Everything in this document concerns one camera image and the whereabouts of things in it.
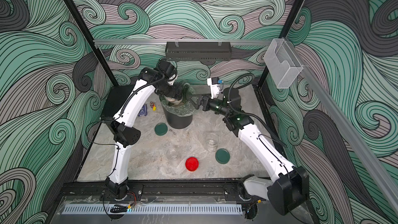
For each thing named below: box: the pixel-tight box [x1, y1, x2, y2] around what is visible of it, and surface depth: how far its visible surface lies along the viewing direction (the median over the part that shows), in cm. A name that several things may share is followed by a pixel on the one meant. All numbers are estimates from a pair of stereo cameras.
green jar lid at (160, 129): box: [154, 122, 168, 136], surface depth 97 cm
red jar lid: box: [185, 156, 200, 172], surface depth 83 cm
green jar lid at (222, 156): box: [215, 148, 231, 165], surface depth 85 cm
